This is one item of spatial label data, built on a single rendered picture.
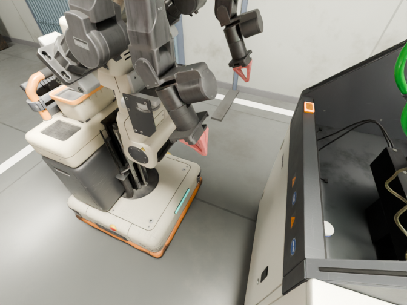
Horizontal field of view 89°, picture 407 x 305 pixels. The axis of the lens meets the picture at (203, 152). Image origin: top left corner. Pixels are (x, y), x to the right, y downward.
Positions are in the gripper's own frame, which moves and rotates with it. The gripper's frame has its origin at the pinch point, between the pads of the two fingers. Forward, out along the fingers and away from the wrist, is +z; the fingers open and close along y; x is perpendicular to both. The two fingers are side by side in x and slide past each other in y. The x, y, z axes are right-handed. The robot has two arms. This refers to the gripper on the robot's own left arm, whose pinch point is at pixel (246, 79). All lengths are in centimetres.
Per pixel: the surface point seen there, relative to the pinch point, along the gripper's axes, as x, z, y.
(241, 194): 35, 93, 15
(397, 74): -39.5, -3.7, -26.0
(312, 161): -23.0, 15.9, -29.8
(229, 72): 79, 46, 160
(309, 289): -24, 15, -63
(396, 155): -42, 21, -22
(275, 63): 26, 50, 160
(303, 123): -19.6, 14.1, -13.1
